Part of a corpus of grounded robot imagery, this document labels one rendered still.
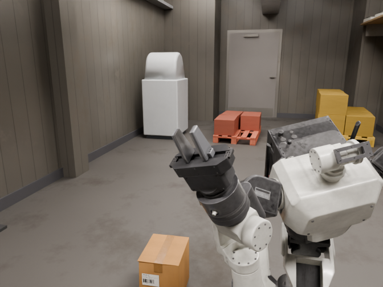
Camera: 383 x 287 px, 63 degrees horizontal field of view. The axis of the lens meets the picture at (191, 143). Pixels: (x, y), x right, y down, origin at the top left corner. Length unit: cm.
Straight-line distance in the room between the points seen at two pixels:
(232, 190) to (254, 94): 780
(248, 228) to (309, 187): 30
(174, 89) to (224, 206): 507
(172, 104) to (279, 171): 480
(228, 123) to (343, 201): 467
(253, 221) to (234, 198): 8
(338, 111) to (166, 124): 300
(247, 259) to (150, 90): 516
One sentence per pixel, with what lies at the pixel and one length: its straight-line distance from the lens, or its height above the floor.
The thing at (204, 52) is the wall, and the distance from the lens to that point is 758.
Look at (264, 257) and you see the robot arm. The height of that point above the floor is 90.
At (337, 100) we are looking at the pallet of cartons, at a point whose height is 76.
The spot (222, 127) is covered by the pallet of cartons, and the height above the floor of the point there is 28.
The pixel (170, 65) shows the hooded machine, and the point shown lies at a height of 133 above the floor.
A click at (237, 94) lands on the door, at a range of 838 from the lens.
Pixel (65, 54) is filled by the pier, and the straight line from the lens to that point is 394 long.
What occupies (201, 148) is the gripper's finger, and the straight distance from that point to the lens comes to 53.
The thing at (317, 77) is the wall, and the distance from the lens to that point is 845.
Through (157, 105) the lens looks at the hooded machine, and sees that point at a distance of 573.
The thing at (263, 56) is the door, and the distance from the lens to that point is 831.
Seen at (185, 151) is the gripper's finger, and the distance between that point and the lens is 56.
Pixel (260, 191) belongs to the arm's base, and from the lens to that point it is 86.
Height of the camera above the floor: 138
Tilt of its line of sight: 14 degrees down
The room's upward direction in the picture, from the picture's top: straight up
